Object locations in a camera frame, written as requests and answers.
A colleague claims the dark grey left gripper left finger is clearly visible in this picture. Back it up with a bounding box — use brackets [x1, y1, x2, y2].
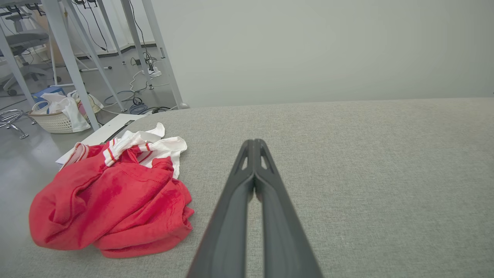
[187, 139, 255, 278]

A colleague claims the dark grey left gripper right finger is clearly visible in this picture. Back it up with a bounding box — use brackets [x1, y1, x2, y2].
[254, 139, 323, 278]

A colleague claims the red shirt with white trim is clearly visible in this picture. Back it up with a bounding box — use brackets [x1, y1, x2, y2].
[29, 122, 195, 258]

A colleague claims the white flat box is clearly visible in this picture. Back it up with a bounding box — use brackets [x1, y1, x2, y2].
[55, 113, 147, 168]

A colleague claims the white laundry basket with clothes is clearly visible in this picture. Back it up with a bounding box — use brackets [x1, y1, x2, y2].
[32, 91, 104, 133]

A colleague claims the white woven laundry basket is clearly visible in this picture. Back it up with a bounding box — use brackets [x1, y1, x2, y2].
[28, 101, 102, 134]

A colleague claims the blue box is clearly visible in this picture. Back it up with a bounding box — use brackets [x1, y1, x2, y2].
[32, 87, 66, 108]

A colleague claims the chrome stool base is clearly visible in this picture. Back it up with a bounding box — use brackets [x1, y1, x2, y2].
[0, 109, 37, 139]

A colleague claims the grey office chair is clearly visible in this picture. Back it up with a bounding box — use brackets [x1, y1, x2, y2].
[0, 14, 62, 96]

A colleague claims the blue coiled cable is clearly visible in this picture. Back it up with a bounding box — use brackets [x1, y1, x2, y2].
[103, 90, 149, 115]

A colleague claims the grey metal frame leg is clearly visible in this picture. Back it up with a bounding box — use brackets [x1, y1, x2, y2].
[141, 0, 189, 109]
[96, 0, 126, 65]
[41, 0, 102, 132]
[0, 27, 36, 108]
[64, 0, 127, 112]
[120, 0, 154, 90]

